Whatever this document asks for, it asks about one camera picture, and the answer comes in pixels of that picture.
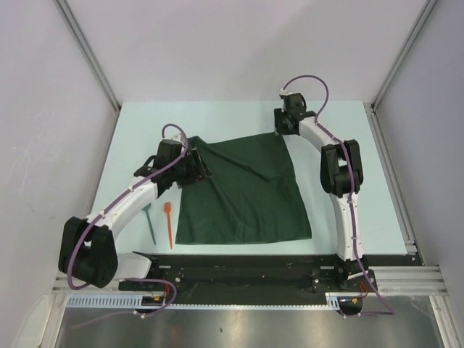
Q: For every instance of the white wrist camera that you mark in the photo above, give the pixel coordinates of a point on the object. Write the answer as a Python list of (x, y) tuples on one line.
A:
[(285, 94), (178, 137)]

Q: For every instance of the left aluminium frame post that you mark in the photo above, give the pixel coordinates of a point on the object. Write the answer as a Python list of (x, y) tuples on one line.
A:
[(77, 33)]

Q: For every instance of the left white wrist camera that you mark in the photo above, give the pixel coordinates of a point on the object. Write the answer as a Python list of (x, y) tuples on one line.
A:
[(178, 137)]

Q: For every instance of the right aluminium frame post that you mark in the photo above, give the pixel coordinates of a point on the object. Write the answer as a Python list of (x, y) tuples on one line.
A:
[(412, 37)]

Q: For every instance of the orange plastic fork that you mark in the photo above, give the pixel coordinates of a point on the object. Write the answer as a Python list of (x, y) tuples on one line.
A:
[(167, 210)]

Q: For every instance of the dark green cloth napkin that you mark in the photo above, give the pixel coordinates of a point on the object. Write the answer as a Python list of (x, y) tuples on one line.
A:
[(252, 196)]

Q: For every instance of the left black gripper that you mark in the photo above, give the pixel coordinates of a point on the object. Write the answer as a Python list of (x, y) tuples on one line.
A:
[(196, 173)]

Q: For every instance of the right aluminium table rail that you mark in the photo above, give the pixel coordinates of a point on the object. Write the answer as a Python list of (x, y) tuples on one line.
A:
[(397, 196)]

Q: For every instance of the teal plastic utensil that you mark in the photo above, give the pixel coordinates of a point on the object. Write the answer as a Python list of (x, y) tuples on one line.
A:
[(146, 211)]

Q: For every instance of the aluminium frame post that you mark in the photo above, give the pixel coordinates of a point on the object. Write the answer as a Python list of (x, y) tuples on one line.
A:
[(77, 33), (412, 37)]

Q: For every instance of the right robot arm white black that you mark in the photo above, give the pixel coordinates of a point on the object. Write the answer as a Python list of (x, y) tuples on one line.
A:
[(341, 176)]

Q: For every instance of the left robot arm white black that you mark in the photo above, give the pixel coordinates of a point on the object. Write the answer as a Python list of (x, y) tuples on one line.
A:
[(88, 252)]

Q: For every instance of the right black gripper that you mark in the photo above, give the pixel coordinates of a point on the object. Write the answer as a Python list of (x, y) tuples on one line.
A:
[(278, 114)]

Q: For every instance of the front aluminium extrusion rail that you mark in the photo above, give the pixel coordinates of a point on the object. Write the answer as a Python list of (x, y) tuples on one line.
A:
[(390, 280)]

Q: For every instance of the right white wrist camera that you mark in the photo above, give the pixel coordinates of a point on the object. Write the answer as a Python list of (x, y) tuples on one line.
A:
[(285, 94)]

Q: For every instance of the white slotted cable duct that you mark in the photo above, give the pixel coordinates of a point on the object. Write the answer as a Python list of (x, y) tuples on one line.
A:
[(152, 302)]

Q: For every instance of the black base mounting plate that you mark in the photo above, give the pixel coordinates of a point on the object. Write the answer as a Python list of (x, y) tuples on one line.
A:
[(252, 279)]

